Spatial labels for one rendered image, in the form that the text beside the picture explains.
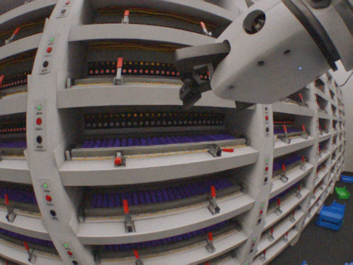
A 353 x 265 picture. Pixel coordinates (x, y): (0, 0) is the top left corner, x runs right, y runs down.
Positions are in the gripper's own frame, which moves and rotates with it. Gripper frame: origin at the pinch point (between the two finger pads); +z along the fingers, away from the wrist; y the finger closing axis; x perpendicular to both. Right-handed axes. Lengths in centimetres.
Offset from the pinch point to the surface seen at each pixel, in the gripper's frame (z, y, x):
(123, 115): 31.8, -13.2, 8.1
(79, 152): 23.0, -25.4, -4.1
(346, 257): -15, 115, -111
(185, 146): 23.0, 4.0, -4.1
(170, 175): 20.8, -2.0, -11.6
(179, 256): 31, 1, -44
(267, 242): 33, 53, -64
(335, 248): -1, 121, -108
